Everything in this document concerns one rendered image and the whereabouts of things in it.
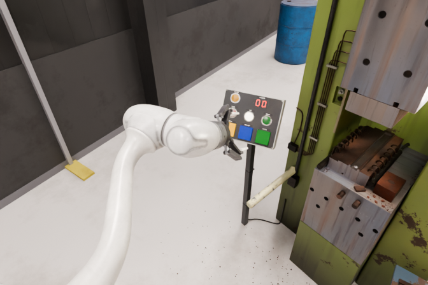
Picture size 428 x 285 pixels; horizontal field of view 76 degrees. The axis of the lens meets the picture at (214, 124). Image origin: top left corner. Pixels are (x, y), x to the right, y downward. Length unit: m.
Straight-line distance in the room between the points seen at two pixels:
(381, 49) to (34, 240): 2.58
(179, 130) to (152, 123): 0.11
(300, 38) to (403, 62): 3.77
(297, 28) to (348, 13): 3.46
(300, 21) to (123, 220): 4.45
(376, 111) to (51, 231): 2.40
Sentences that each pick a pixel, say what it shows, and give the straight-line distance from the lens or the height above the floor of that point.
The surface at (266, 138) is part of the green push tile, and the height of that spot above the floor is 1.01.
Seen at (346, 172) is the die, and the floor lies 0.95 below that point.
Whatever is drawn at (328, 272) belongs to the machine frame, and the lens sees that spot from 2.04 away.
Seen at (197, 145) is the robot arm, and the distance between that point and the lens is 0.67.
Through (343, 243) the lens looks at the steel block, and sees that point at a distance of 1.77.
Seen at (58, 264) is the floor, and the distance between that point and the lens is 2.46.
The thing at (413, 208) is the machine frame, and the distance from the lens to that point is 1.68.
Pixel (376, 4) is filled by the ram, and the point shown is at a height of 1.72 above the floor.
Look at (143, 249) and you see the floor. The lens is 2.31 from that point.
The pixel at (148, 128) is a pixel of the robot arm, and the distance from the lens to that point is 0.76.
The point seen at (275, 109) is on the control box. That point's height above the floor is 1.15.
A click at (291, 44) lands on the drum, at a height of 0.35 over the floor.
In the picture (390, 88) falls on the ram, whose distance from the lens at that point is 1.26.
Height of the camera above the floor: 1.94
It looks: 36 degrees down
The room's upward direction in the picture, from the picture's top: 1 degrees counter-clockwise
